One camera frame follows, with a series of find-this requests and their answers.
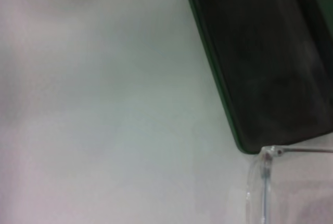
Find green glasses case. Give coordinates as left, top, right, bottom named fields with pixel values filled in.
left=181, top=0, right=333, bottom=155

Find clear frame glasses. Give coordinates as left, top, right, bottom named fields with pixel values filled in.
left=244, top=144, right=333, bottom=224

